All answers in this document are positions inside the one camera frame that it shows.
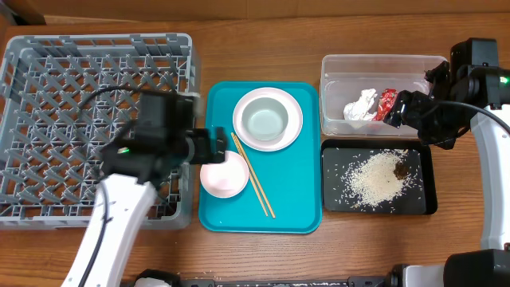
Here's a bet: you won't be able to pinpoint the crumpled white tissue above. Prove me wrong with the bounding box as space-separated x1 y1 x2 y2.
343 88 377 121

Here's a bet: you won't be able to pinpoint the clear plastic bin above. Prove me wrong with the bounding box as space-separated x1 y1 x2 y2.
320 54 445 140

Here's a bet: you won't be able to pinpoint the wooden chopstick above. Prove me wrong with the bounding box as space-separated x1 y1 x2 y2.
230 132 269 217
234 133 276 219

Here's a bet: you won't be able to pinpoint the large white plate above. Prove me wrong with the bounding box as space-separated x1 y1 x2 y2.
233 87 304 152

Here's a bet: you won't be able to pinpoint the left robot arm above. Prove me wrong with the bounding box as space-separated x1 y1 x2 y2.
63 88 227 286

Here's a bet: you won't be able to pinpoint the grey plastic dish rack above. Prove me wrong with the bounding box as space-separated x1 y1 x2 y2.
1 33 201 230

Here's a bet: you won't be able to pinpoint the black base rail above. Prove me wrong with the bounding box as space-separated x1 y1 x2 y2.
122 269 404 287

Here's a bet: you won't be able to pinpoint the wooden chopstick right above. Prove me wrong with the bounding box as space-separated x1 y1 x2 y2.
234 133 276 219

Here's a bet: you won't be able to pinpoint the red snack wrapper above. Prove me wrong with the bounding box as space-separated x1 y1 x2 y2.
373 88 398 121

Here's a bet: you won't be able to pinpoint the teal plastic tray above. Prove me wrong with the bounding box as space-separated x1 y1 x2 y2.
198 81 322 234

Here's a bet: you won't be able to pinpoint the black tray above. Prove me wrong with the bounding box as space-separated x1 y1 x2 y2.
321 139 437 215

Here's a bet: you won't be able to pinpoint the rice and food scraps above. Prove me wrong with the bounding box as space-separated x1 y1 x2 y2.
330 149 423 212

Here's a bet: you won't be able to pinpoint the grey bowl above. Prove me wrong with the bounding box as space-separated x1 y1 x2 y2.
241 97 288 141

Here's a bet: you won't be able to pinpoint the wooden chopstick left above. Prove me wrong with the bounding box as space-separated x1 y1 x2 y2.
230 132 269 217

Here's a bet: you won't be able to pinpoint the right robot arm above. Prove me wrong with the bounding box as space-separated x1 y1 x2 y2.
383 37 509 287

